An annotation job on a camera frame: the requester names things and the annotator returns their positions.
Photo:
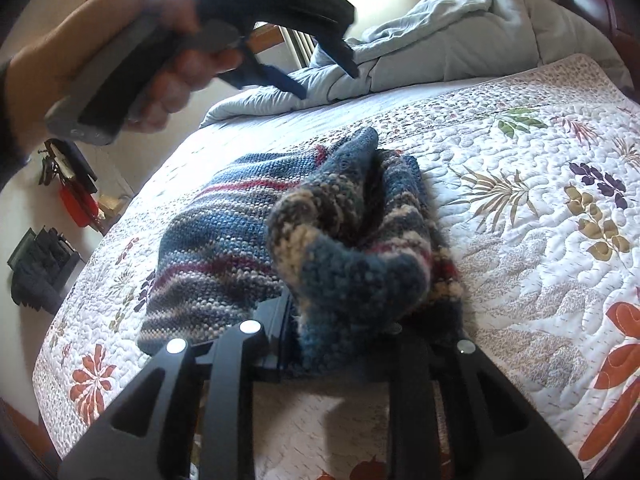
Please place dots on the person's left hand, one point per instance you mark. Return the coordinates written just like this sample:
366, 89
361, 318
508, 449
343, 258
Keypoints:
100, 25

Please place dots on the person's left forearm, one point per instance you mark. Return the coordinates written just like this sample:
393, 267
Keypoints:
7, 120

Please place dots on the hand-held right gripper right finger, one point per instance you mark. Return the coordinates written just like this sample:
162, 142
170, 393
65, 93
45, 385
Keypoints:
415, 390

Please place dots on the grey comforter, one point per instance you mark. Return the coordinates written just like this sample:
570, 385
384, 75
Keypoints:
450, 35

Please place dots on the floral quilt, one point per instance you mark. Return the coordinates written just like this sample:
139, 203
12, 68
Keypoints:
525, 260

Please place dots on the wooden framed window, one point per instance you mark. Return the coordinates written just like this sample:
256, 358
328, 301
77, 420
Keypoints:
267, 40

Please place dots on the dark wooden headboard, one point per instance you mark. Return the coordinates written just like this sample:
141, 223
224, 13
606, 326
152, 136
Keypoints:
612, 5

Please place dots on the striped knit sweater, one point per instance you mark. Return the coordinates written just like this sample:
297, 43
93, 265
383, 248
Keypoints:
225, 240

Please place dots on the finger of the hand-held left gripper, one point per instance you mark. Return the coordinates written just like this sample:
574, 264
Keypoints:
345, 57
280, 80

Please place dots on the cardboard box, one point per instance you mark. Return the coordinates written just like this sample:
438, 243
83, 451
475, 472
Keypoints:
112, 207

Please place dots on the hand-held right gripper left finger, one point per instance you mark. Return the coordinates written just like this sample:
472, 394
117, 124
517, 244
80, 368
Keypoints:
275, 347

